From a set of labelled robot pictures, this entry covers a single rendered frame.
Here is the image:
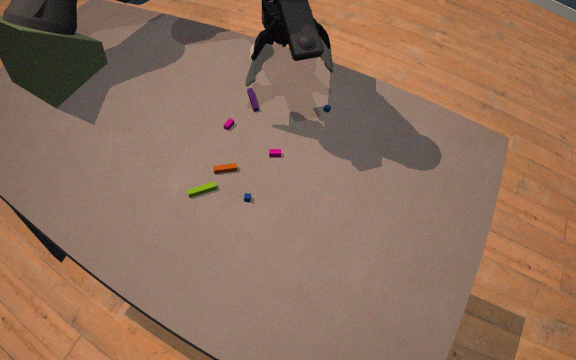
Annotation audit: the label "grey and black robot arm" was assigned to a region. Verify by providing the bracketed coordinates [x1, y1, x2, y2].
[2, 0, 324, 61]

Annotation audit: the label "orange rod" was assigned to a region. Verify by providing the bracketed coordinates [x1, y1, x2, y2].
[214, 163, 237, 174]

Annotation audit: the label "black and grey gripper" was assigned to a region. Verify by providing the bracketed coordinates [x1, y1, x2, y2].
[245, 0, 333, 87]

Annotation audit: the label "purple rod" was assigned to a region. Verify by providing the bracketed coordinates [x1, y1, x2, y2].
[247, 88, 259, 112]

